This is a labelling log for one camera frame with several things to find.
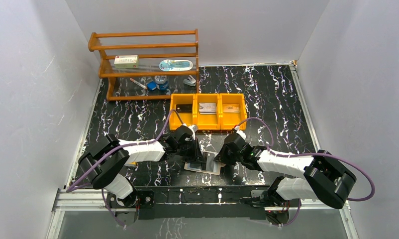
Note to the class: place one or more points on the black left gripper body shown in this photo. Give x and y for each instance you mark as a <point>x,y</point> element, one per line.
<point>193,151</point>

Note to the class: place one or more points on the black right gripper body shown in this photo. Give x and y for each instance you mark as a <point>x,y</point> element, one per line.
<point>228,158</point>

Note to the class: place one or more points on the beige card holder wallet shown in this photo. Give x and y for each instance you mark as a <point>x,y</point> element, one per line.
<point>196,167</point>

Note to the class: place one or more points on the silver credit card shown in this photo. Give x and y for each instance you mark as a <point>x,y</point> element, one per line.
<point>207,108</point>

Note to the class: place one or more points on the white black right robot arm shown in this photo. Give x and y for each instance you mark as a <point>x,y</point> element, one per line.
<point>312,176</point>

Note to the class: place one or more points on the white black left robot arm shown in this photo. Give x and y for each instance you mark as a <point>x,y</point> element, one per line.
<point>102,165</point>

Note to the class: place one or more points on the black credit card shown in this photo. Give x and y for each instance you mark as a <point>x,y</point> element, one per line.
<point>184,108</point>

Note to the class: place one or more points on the gold credit card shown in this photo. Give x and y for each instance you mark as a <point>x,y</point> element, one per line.
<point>231,108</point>

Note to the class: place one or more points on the left yellow bin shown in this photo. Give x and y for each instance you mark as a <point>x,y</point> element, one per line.
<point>188,119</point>

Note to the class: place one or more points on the yellow bin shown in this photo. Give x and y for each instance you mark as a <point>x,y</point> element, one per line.
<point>230,120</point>
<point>188,119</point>
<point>209,121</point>

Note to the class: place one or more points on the right yellow bin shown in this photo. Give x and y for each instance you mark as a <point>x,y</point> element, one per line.
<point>230,120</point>

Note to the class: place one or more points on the middle yellow bin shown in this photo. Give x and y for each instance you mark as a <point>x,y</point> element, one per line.
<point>209,121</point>

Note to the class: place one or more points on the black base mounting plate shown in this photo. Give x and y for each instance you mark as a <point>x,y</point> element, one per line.
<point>251,202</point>

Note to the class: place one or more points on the blue white jar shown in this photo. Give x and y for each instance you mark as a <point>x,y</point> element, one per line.
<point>161,82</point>

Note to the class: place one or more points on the small blue cube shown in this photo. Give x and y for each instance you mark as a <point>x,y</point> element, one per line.
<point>151,86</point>

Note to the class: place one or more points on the white marker pen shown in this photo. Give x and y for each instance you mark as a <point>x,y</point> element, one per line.
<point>138,83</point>

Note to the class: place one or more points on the blue oval package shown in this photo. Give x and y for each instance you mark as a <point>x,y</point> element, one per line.
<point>169,65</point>

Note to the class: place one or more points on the wooden shelf rack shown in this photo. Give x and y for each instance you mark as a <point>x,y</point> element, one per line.
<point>151,47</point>

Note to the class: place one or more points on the white red box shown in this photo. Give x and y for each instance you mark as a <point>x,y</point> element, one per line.
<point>126,61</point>

